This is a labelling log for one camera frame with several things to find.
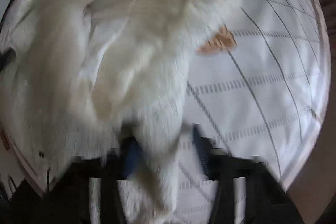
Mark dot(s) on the floral quilted bed cover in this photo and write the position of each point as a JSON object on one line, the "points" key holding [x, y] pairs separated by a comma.
{"points": [[258, 89]]}

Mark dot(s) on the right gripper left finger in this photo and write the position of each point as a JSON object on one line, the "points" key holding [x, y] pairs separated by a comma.
{"points": [[68, 199]]}

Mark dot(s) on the white fuzzy cardigan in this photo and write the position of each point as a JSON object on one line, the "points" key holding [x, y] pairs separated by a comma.
{"points": [[85, 67]]}

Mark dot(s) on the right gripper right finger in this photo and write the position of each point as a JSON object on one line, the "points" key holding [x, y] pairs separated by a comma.
{"points": [[265, 201]]}

